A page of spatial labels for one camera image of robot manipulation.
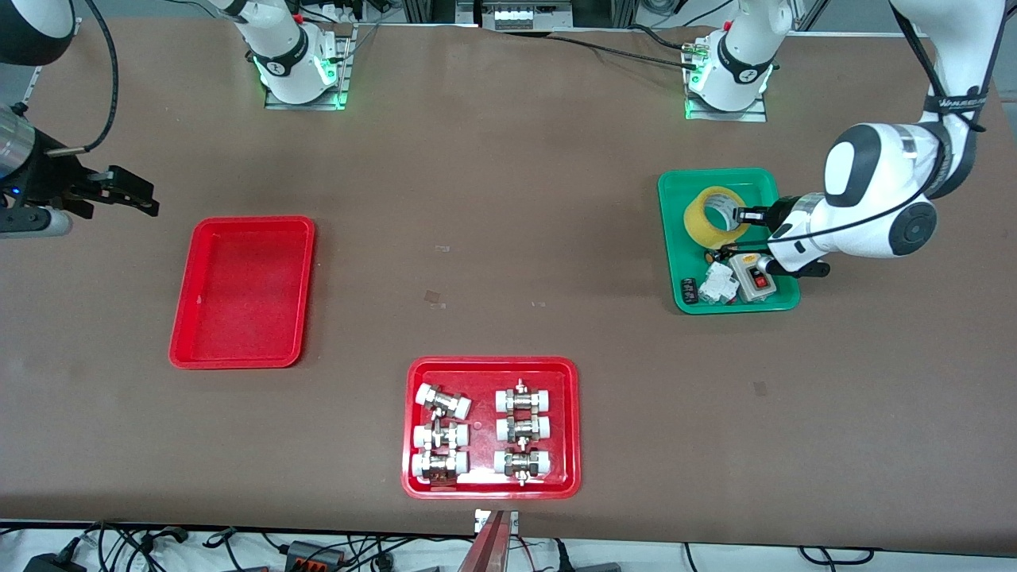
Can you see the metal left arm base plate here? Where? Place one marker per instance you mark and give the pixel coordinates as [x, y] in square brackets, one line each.
[755, 116]

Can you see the yellow packing tape roll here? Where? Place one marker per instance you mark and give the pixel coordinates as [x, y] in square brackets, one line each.
[701, 216]

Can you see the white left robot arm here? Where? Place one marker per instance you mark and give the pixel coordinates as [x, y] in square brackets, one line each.
[870, 206]

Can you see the grey switch box red button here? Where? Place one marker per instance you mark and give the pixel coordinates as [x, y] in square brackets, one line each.
[759, 284]

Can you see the white circuit breaker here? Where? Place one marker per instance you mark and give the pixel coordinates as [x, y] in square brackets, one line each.
[717, 284]

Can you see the green plastic tray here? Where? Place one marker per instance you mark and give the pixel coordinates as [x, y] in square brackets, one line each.
[675, 238]

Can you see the grey power box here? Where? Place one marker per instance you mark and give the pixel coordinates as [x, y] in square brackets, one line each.
[314, 554]

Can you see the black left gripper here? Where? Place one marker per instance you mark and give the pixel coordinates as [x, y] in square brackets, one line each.
[776, 214]

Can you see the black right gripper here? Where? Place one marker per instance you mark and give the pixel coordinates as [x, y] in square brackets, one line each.
[54, 176]

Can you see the red tray with fittings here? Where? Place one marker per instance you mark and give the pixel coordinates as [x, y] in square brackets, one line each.
[483, 381]

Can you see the empty red plastic tray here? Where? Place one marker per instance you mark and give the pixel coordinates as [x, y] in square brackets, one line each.
[242, 294]

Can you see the small metal bracket plate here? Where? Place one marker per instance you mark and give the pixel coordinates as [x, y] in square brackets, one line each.
[479, 520]

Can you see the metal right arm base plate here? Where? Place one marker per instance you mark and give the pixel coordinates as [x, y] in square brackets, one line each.
[346, 71]

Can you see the black power adapter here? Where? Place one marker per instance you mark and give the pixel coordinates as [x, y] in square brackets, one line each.
[52, 562]

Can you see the grey terminal device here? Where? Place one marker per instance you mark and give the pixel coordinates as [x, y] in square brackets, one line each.
[524, 16]

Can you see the red aluminium bar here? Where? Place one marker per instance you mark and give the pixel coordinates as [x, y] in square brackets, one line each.
[485, 548]

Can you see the white metal pipe fitting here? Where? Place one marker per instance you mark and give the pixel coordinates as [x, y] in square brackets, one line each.
[441, 436]
[523, 398]
[523, 429]
[443, 401]
[523, 463]
[439, 465]

